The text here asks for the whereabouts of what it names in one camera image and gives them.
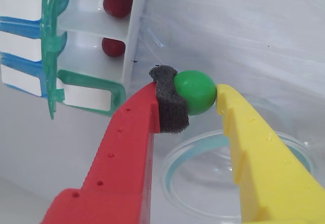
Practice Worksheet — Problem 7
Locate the clear glass bowl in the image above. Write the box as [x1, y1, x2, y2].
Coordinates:
[159, 129, 318, 224]

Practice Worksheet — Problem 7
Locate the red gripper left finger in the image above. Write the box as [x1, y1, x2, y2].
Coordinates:
[40, 65, 190, 224]

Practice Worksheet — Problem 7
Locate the green round pill ball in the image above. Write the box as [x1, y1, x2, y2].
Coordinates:
[174, 70, 217, 116]

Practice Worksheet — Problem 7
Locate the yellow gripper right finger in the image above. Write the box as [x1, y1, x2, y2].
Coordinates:
[215, 83, 325, 224]

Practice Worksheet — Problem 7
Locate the blue green pill organizer box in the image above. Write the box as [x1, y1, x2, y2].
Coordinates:
[0, 0, 149, 120]

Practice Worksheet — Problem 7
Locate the red round pill ball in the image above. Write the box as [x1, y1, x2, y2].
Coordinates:
[101, 37, 126, 57]
[103, 0, 134, 18]

